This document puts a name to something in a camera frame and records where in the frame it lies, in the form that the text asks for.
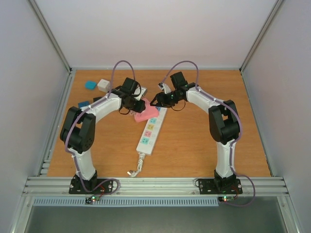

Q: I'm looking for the white power strip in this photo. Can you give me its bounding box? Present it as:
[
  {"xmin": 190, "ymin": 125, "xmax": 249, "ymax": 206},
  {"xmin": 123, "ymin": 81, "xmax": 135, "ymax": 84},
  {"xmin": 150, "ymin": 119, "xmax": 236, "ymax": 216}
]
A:
[{"xmin": 136, "ymin": 107, "xmax": 168, "ymax": 155}]

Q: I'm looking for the white cube plug with picture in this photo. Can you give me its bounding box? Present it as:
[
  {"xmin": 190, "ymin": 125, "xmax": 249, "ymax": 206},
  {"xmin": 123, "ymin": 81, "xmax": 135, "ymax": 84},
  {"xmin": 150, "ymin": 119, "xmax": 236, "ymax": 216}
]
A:
[{"xmin": 97, "ymin": 79, "xmax": 111, "ymax": 93}]

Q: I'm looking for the teal cube plug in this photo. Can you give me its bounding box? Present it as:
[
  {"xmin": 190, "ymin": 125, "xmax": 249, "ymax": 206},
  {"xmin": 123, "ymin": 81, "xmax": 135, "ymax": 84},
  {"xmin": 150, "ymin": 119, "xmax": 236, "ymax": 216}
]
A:
[{"xmin": 85, "ymin": 81, "xmax": 97, "ymax": 90}]

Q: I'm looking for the blue cube socket adapter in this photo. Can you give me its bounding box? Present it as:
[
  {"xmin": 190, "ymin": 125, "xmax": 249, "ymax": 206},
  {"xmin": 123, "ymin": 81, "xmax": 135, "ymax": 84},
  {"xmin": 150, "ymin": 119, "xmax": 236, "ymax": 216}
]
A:
[{"xmin": 78, "ymin": 101, "xmax": 90, "ymax": 108}]

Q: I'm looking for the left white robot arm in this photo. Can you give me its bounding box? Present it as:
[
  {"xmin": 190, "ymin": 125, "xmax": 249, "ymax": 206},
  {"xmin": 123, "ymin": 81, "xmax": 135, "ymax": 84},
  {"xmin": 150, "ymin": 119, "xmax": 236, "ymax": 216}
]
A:
[{"xmin": 60, "ymin": 78, "xmax": 147, "ymax": 195}]

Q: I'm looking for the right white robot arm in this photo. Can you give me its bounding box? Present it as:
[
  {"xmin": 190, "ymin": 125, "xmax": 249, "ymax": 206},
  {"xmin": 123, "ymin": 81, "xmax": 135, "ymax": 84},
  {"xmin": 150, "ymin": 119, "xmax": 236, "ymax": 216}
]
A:
[{"xmin": 151, "ymin": 72, "xmax": 242, "ymax": 195}]

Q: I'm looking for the pink triangular socket adapter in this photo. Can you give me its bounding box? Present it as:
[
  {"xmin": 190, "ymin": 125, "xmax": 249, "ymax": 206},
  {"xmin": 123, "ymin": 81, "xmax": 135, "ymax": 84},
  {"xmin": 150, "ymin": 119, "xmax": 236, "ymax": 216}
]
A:
[{"xmin": 134, "ymin": 98, "xmax": 159, "ymax": 123}]

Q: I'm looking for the left small circuit board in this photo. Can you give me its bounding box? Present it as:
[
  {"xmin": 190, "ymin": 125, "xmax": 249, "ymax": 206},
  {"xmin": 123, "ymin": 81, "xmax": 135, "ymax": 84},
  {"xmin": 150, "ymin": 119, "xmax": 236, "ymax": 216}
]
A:
[{"xmin": 85, "ymin": 196, "xmax": 100, "ymax": 204}]

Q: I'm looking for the small circuit board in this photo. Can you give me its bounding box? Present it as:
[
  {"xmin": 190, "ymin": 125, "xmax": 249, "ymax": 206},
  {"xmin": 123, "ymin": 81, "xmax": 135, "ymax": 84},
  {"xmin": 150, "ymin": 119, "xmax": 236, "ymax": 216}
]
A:
[
  {"xmin": 85, "ymin": 196, "xmax": 100, "ymax": 204},
  {"xmin": 218, "ymin": 196, "xmax": 236, "ymax": 202}
]

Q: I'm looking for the right small circuit board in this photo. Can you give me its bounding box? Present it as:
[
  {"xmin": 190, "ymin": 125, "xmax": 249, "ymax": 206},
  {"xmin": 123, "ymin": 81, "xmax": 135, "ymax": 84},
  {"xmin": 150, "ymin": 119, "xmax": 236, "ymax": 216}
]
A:
[{"xmin": 218, "ymin": 196, "xmax": 236, "ymax": 202}]

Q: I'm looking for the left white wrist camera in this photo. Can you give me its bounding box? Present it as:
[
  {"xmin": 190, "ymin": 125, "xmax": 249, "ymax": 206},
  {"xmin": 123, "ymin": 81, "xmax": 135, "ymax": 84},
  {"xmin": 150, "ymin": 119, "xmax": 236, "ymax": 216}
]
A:
[{"xmin": 134, "ymin": 86, "xmax": 147, "ymax": 100}]

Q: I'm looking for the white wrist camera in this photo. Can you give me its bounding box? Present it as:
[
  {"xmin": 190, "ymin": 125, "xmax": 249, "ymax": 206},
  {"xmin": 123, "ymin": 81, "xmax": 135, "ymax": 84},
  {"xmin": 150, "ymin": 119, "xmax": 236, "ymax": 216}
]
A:
[
  {"xmin": 134, "ymin": 86, "xmax": 147, "ymax": 100},
  {"xmin": 158, "ymin": 83, "xmax": 172, "ymax": 94}
]

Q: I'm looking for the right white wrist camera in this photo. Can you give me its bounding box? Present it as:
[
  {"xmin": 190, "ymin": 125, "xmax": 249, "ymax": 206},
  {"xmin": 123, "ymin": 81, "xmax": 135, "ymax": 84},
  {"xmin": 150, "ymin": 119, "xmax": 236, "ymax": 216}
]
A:
[{"xmin": 158, "ymin": 83, "xmax": 172, "ymax": 94}]

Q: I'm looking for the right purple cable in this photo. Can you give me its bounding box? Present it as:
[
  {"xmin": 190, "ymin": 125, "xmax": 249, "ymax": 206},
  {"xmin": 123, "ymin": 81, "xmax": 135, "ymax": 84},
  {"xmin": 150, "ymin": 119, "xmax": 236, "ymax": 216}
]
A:
[{"xmin": 160, "ymin": 60, "xmax": 256, "ymax": 207}]

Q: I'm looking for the white power strip cord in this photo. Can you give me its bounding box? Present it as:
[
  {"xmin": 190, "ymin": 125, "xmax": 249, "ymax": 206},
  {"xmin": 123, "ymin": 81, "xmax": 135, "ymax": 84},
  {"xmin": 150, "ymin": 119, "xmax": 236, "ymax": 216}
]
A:
[{"xmin": 126, "ymin": 152, "xmax": 146, "ymax": 178}]

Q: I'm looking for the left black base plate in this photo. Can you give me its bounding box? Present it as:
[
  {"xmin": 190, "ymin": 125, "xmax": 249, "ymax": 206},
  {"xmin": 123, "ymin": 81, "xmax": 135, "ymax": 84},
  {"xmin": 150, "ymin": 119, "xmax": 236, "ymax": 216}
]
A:
[{"xmin": 69, "ymin": 178, "xmax": 121, "ymax": 195}]

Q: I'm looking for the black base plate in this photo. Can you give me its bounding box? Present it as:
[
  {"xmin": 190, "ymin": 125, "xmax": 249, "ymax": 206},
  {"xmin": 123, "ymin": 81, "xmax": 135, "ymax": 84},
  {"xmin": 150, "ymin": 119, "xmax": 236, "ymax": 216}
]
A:
[
  {"xmin": 69, "ymin": 178, "xmax": 121, "ymax": 195},
  {"xmin": 197, "ymin": 179, "xmax": 243, "ymax": 195}
]

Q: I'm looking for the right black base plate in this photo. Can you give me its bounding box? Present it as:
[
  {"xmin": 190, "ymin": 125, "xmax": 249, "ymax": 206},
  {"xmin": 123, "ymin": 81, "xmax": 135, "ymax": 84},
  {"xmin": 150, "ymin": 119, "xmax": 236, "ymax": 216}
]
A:
[{"xmin": 197, "ymin": 179, "xmax": 243, "ymax": 195}]

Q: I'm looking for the grey slotted cable duct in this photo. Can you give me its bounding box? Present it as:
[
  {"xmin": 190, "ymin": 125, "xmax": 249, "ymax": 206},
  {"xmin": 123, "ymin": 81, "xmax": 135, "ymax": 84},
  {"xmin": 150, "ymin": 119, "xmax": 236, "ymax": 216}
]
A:
[{"xmin": 33, "ymin": 197, "xmax": 219, "ymax": 207}]

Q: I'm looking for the left aluminium rail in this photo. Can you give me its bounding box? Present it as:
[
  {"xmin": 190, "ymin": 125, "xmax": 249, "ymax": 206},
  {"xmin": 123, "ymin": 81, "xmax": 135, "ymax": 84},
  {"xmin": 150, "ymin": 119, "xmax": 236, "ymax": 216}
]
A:
[{"xmin": 35, "ymin": 69, "xmax": 75, "ymax": 177}]

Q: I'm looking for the front aluminium rail frame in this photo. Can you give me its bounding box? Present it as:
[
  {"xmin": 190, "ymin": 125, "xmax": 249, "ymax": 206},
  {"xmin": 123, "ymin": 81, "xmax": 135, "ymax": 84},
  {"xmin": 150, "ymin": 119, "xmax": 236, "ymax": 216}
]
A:
[{"xmin": 22, "ymin": 177, "xmax": 289, "ymax": 197}]

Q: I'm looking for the right aluminium corner post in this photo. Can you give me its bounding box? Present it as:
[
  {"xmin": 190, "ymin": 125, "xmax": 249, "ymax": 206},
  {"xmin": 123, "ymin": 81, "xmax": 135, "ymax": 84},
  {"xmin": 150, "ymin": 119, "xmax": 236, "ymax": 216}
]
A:
[{"xmin": 239, "ymin": 0, "xmax": 285, "ymax": 74}]

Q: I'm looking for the aluminium corner post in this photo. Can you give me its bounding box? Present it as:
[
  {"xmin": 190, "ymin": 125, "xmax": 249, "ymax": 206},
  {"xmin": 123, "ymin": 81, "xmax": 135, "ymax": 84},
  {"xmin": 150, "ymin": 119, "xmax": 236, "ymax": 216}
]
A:
[
  {"xmin": 239, "ymin": 0, "xmax": 285, "ymax": 74},
  {"xmin": 27, "ymin": 0, "xmax": 72, "ymax": 74}
]

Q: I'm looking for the left aluminium corner post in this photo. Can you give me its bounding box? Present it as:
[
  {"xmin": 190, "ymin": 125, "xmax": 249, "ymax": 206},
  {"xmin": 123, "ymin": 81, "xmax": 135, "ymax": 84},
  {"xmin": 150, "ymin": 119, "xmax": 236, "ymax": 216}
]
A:
[{"xmin": 27, "ymin": 0, "xmax": 72, "ymax": 74}]

